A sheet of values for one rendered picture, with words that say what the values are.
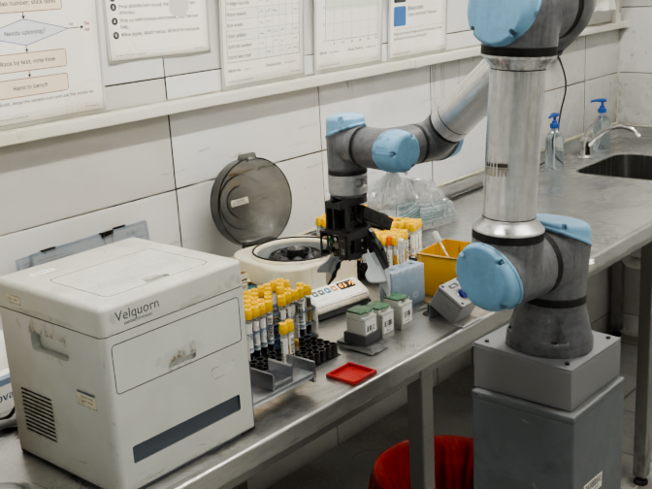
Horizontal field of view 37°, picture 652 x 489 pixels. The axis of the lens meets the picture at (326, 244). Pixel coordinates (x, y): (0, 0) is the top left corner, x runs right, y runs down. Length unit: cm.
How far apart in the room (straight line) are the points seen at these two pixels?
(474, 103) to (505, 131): 22
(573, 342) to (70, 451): 84
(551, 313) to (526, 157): 30
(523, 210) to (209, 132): 101
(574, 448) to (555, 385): 11
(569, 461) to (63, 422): 83
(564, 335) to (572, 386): 9
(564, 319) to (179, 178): 101
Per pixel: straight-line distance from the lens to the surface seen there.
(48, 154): 207
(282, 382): 170
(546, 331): 169
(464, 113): 174
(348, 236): 180
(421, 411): 202
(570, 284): 168
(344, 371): 184
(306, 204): 261
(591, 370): 173
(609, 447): 184
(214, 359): 154
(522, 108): 150
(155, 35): 222
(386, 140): 170
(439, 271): 220
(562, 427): 170
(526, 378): 171
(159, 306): 145
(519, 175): 152
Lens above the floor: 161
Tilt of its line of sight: 16 degrees down
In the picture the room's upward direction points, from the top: 3 degrees counter-clockwise
